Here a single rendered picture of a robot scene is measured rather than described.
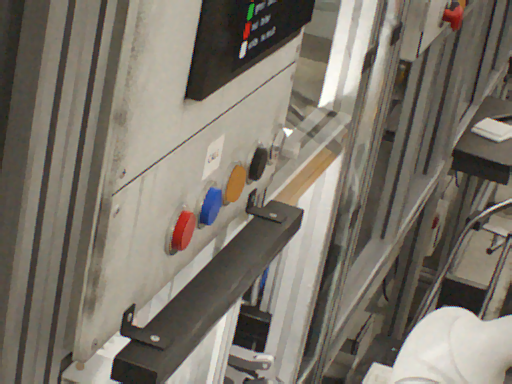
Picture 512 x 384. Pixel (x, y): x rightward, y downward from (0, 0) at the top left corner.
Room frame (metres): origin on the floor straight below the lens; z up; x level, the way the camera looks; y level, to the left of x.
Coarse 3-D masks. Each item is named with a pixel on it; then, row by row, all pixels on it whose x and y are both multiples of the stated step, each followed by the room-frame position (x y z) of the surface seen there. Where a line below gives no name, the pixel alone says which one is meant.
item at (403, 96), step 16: (400, 64) 1.95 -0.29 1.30; (416, 64) 2.11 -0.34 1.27; (400, 80) 1.98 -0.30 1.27; (416, 80) 2.16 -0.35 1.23; (400, 96) 2.02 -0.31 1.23; (416, 96) 2.20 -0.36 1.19; (400, 112) 2.06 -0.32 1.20; (384, 128) 1.94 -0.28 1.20; (400, 128) 2.10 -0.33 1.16; (384, 144) 1.97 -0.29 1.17; (400, 144) 2.15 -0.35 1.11; (384, 160) 2.01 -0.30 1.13; (400, 160) 2.19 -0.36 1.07; (384, 176) 2.05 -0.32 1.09; (368, 192) 1.93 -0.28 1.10; (384, 192) 2.09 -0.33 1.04; (368, 208) 1.96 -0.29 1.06; (384, 208) 2.14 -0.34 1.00; (368, 224) 2.01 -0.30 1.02; (384, 224) 2.19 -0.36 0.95; (368, 240) 2.05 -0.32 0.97; (368, 256) 2.09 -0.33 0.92; (352, 272) 1.96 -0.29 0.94
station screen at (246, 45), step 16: (256, 0) 0.91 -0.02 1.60; (272, 0) 0.95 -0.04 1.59; (288, 0) 0.99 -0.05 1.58; (304, 0) 1.04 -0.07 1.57; (256, 16) 0.92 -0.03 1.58; (272, 16) 0.96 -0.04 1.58; (288, 16) 1.00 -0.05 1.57; (304, 16) 1.06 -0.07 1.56; (240, 32) 0.89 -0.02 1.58; (256, 32) 0.92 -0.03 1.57; (272, 32) 0.97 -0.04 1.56; (288, 32) 1.01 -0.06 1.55; (240, 48) 0.89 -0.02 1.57; (256, 48) 0.93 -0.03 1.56; (240, 64) 0.90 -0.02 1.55
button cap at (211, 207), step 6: (210, 192) 0.95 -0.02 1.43; (216, 192) 0.95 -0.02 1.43; (210, 198) 0.95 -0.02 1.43; (216, 198) 0.95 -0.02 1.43; (204, 204) 0.94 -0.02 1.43; (210, 204) 0.94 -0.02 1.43; (216, 204) 0.96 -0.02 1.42; (204, 210) 0.94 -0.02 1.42; (210, 210) 0.94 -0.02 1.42; (216, 210) 0.96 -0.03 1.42; (204, 216) 0.94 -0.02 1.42; (210, 216) 0.95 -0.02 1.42; (216, 216) 0.96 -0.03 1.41; (204, 222) 0.95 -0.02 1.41; (210, 222) 0.95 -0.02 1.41
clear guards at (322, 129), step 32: (320, 0) 1.25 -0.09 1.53; (352, 0) 1.39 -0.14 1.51; (384, 0) 1.58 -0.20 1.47; (320, 32) 1.27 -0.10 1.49; (352, 32) 1.43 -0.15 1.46; (384, 32) 1.63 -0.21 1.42; (320, 64) 1.30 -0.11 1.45; (352, 64) 1.47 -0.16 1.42; (384, 64) 1.68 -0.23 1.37; (320, 96) 1.34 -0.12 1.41; (352, 96) 1.51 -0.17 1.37; (288, 128) 1.23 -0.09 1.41; (320, 128) 1.37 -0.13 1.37; (288, 160) 1.25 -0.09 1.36; (320, 160) 1.41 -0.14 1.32; (352, 160) 1.61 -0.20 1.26; (288, 192) 1.28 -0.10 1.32; (352, 192) 1.66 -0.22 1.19; (320, 288) 1.59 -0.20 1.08; (224, 320) 1.14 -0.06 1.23; (320, 320) 1.65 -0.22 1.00; (96, 352) 0.81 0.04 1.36; (192, 352) 1.05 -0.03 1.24
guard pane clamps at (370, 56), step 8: (400, 24) 1.72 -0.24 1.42; (400, 32) 1.72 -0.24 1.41; (392, 40) 1.69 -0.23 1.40; (376, 48) 1.58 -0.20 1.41; (368, 56) 1.54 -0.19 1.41; (376, 56) 1.59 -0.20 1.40; (368, 64) 1.55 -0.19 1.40; (360, 72) 1.53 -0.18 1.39; (360, 208) 1.73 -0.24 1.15; (352, 216) 1.69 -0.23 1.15; (352, 224) 1.70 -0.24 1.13
